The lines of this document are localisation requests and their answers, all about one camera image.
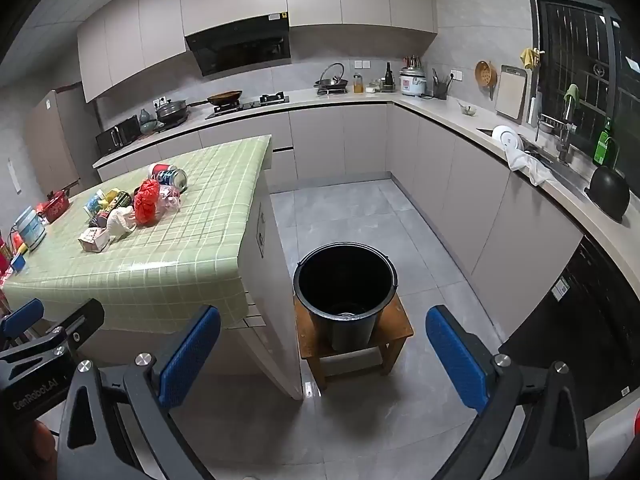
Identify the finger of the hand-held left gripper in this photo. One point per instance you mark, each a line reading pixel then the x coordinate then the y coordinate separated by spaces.
pixel 22 316
pixel 82 317

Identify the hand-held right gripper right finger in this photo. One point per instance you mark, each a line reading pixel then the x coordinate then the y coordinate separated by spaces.
pixel 457 360

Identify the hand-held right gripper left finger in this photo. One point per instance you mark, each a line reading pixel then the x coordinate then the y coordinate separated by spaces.
pixel 192 355

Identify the black plastic bucket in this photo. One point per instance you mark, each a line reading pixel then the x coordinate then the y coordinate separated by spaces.
pixel 350 331

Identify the black yellow drink can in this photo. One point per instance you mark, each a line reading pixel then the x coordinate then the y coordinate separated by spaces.
pixel 119 202

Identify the clear red printed plastic bag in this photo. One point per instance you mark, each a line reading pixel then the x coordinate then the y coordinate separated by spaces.
pixel 171 202

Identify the blue drink can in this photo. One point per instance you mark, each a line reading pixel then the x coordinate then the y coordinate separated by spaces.
pixel 172 178

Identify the person's left hand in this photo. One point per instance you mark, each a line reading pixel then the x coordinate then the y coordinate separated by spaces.
pixel 46 450

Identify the red blue packets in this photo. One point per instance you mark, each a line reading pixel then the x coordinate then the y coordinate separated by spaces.
pixel 12 260

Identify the small wooden stool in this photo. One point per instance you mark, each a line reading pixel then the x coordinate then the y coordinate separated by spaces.
pixel 396 331

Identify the small printed carton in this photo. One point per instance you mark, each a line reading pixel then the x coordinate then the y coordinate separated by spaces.
pixel 92 240

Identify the light blue jar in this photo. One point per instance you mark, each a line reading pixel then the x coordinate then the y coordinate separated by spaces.
pixel 29 230

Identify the white crumpled paper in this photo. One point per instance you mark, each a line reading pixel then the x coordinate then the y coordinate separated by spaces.
pixel 120 222

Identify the beige kitchen island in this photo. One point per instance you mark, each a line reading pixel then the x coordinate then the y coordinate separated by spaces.
pixel 272 280

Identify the red pot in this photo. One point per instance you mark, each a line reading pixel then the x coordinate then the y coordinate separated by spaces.
pixel 54 206

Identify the blue packet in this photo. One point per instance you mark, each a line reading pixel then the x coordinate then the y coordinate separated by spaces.
pixel 94 202

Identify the yellow crumpled wrapper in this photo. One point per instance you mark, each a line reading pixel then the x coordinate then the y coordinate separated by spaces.
pixel 112 193

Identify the green tiled island counter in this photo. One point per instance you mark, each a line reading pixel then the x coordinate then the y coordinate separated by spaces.
pixel 200 220

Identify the black built-in dishwasher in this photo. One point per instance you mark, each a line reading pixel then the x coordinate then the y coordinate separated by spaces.
pixel 590 320

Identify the beige refrigerator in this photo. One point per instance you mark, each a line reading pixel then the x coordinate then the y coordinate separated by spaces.
pixel 52 145

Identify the black toaster oven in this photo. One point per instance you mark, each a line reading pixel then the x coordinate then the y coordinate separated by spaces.
pixel 117 135

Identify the white cloth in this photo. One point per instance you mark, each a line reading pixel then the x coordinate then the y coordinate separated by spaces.
pixel 532 167

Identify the grey ceramic jar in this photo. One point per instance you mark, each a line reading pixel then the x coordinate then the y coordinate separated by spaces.
pixel 147 121

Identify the black round wok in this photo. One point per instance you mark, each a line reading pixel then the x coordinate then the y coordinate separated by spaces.
pixel 607 195

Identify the grey pot with lid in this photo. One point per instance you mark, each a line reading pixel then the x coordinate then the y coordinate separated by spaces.
pixel 172 110

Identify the white plate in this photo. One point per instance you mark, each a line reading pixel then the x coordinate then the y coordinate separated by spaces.
pixel 506 137

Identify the beige base cabinets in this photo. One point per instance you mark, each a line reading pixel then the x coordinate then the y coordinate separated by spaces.
pixel 340 140

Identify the small glass bowl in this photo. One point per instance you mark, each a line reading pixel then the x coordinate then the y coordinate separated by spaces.
pixel 468 109

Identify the steel sink rack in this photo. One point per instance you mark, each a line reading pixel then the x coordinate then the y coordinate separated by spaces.
pixel 551 124

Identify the steel faucet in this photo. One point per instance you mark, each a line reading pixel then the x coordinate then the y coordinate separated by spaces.
pixel 565 130

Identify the green bottle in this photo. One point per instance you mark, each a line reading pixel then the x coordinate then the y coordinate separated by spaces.
pixel 604 147

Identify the dark wok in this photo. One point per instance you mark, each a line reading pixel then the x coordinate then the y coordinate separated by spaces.
pixel 225 96

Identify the black gas stove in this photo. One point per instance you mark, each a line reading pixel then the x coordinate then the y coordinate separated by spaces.
pixel 265 101

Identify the black utensil holder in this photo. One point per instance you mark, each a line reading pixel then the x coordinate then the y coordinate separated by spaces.
pixel 440 90

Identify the beige cutting board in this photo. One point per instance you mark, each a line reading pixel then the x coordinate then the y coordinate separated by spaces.
pixel 511 92

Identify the white rice cooker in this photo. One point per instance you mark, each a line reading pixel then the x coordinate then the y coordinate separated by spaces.
pixel 412 82

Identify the round bamboo strainer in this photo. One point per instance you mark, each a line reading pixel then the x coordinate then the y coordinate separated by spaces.
pixel 485 75

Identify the dark glass bottle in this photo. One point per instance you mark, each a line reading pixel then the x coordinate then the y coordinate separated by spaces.
pixel 388 80

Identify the green cloth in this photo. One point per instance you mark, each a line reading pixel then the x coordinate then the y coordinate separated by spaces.
pixel 572 94

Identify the yellow oil bottle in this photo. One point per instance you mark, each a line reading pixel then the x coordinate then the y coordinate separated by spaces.
pixel 357 85

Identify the black range hood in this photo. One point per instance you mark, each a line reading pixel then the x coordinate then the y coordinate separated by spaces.
pixel 235 50

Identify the yellow cloth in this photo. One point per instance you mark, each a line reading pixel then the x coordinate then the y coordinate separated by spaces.
pixel 530 56

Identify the dark barred window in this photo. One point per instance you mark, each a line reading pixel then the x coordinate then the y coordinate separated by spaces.
pixel 580 50

